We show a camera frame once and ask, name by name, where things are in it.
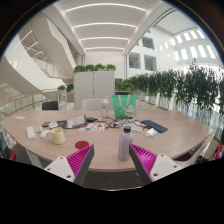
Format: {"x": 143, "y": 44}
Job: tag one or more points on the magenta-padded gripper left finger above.
{"x": 78, "y": 159}

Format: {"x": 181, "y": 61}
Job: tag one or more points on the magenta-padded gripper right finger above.
{"x": 146, "y": 159}

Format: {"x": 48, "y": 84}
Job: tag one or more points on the purple drink bottle black cap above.
{"x": 125, "y": 145}

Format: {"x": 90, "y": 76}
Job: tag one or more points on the flat round red coaster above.
{"x": 82, "y": 144}

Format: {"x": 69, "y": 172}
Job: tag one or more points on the small white packet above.
{"x": 151, "y": 132}

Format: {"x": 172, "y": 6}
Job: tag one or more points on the pale yellow mug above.
{"x": 58, "y": 136}

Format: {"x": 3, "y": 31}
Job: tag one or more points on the dark blue flat case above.
{"x": 154, "y": 126}

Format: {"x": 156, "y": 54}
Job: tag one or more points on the colourful sticker sheet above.
{"x": 91, "y": 127}

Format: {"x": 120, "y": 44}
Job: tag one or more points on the black power adapter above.
{"x": 91, "y": 119}

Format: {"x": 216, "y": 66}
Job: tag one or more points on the red and black case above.
{"x": 46, "y": 124}

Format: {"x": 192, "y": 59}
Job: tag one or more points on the small grey-white device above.
{"x": 39, "y": 129}

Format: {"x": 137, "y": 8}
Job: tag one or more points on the white chair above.
{"x": 91, "y": 105}

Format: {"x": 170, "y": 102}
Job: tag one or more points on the green tote bag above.
{"x": 120, "y": 107}

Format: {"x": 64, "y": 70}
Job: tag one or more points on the black and red chair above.
{"x": 9, "y": 154}

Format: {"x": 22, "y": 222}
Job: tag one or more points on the small white paper note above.
{"x": 20, "y": 117}

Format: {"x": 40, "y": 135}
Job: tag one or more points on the small potted green plants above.
{"x": 69, "y": 88}

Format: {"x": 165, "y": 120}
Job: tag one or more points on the white cabinet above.
{"x": 93, "y": 85}

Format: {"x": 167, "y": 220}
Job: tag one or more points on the row of green hedge plants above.
{"x": 193, "y": 86}

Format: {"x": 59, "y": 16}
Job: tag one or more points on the green plants atop cabinet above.
{"x": 95, "y": 67}

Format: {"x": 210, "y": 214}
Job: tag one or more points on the ceiling light strips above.
{"x": 105, "y": 24}

